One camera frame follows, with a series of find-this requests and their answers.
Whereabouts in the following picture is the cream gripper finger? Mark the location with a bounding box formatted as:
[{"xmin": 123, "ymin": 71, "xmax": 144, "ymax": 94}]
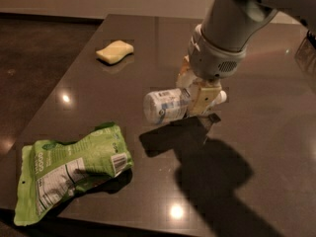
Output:
[
  {"xmin": 188, "ymin": 79, "xmax": 222, "ymax": 117},
  {"xmin": 176, "ymin": 55, "xmax": 197, "ymax": 88}
]

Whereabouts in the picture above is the clear plastic water bottle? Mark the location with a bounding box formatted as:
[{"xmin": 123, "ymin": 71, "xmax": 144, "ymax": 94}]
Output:
[{"xmin": 142, "ymin": 87, "xmax": 228, "ymax": 126}]

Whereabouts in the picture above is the yellow sponge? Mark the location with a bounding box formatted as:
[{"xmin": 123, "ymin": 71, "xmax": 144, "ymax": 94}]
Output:
[{"xmin": 96, "ymin": 40, "xmax": 134, "ymax": 64}]

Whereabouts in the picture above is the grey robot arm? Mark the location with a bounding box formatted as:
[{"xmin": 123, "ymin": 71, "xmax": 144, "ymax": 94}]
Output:
[{"xmin": 177, "ymin": 0, "xmax": 316, "ymax": 116}]

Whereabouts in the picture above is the green rice chip bag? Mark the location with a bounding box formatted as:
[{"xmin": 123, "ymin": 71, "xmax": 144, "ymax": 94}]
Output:
[{"xmin": 14, "ymin": 122, "xmax": 133, "ymax": 226}]

